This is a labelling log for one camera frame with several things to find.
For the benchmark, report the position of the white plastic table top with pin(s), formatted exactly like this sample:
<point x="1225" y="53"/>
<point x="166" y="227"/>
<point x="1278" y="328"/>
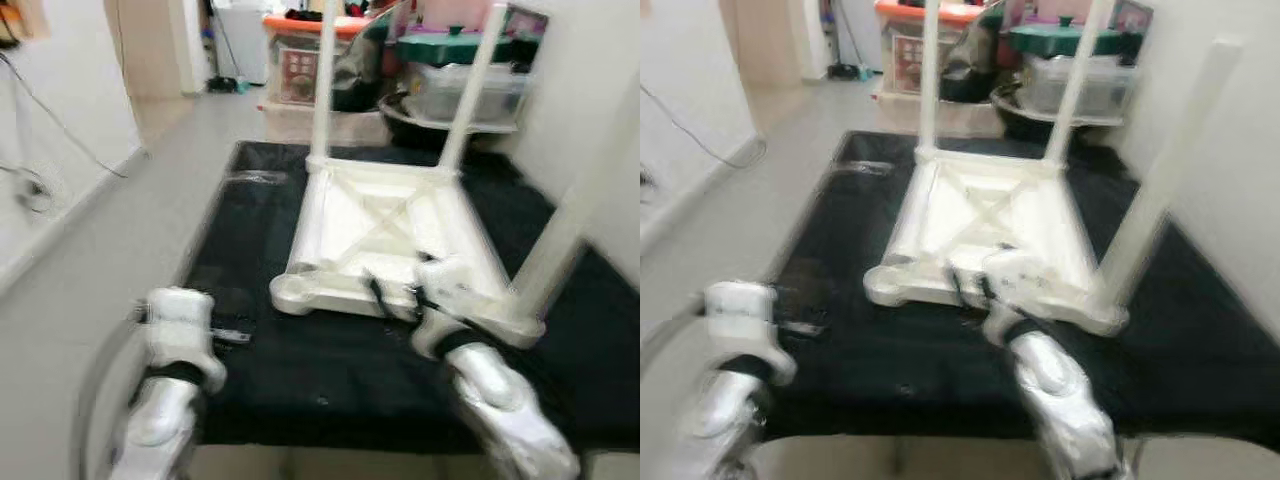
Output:
<point x="990" y="205"/>
<point x="400" y="210"/>

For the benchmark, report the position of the white plastic table leg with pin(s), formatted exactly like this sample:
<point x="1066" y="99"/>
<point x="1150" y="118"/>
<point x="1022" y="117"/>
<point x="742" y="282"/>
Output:
<point x="310" y="225"/>
<point x="475" y="90"/>
<point x="322" y="80"/>
<point x="585" y="190"/>
<point x="930" y="70"/>
<point x="1080" y="80"/>
<point x="1170" y="180"/>
<point x="905" y="215"/>

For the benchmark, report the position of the black table cloth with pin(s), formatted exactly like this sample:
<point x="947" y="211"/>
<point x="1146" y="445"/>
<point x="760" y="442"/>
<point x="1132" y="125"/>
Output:
<point x="900" y="380"/>
<point x="330" y="380"/>

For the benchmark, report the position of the black wok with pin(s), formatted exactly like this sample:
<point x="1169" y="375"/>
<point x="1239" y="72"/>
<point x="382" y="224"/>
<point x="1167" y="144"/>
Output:
<point x="1010" y="110"/>
<point x="400" y="116"/>

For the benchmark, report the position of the beige cloth-covered bench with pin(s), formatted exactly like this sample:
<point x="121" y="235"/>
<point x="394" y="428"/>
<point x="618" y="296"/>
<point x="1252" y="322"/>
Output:
<point x="295" y="122"/>
<point x="900" y="112"/>

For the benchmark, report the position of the black bag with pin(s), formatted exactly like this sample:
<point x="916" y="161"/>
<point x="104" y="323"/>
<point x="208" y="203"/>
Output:
<point x="360" y="65"/>
<point x="970" y="60"/>

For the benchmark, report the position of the clear plastic container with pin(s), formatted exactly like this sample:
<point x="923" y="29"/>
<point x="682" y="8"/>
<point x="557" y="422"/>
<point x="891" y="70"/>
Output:
<point x="500" y="92"/>
<point x="1105" y="87"/>

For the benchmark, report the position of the mop with black head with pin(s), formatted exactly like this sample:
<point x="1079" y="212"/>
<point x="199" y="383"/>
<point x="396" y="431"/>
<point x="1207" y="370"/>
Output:
<point x="225" y="82"/>
<point x="845" y="70"/>

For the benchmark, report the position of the red printed cardboard box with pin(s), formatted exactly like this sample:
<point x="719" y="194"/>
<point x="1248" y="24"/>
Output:
<point x="905" y="58"/>
<point x="298" y="75"/>

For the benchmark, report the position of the clear storage bin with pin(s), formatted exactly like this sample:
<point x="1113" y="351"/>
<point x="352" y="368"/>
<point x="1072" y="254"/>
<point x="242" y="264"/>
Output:
<point x="272" y="60"/>
<point x="885" y="50"/>

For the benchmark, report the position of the white fridge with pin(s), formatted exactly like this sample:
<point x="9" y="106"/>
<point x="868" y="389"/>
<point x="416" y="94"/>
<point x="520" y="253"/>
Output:
<point x="240" y="40"/>

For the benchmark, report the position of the orange bin lid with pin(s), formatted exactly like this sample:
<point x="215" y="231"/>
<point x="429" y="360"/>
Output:
<point x="900" y="10"/>
<point x="295" y="22"/>

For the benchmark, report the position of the pink box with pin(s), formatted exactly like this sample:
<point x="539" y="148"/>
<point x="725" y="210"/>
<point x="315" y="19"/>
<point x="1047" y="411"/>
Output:
<point x="450" y="12"/>

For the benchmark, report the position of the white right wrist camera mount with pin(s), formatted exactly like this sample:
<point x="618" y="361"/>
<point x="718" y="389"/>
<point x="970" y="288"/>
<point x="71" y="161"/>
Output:
<point x="445" y="285"/>
<point x="1015" y="275"/>

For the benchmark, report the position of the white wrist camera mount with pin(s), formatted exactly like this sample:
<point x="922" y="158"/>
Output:
<point x="445" y="285"/>
<point x="1015" y="275"/>
<point x="745" y="320"/>
<point x="180" y="330"/>

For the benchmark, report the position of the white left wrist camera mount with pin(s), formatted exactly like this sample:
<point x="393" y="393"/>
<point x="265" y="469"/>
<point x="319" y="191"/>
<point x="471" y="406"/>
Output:
<point x="180" y="330"/>
<point x="745" y="320"/>

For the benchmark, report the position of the dark picture frame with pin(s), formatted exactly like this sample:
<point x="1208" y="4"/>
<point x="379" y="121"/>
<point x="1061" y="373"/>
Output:
<point x="1130" y="20"/>
<point x="525" y="25"/>

